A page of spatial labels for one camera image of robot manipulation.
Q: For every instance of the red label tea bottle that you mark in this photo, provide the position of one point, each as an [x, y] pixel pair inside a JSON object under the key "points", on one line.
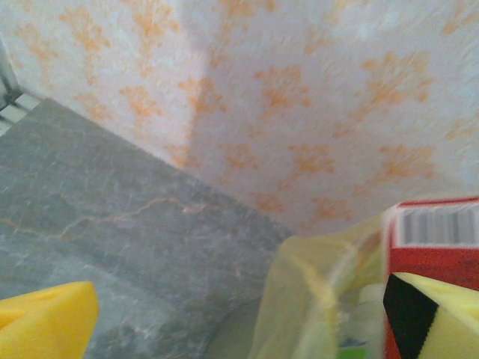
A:
{"points": [[430, 258]]}

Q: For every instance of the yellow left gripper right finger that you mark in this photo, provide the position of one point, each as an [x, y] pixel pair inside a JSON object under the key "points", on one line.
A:
{"points": [[449, 321]]}

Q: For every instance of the yellow-green plastic bin liner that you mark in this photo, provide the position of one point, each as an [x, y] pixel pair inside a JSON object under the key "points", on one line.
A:
{"points": [[292, 299]]}

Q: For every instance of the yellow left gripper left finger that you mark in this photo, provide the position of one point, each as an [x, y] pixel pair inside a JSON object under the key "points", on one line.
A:
{"points": [[45, 321]]}

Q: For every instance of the aluminium frame post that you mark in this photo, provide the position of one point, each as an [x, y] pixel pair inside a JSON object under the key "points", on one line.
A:
{"points": [[5, 75]]}

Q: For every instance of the green label clear bottle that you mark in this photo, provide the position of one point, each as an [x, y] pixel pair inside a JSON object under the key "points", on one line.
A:
{"points": [[370, 299]]}

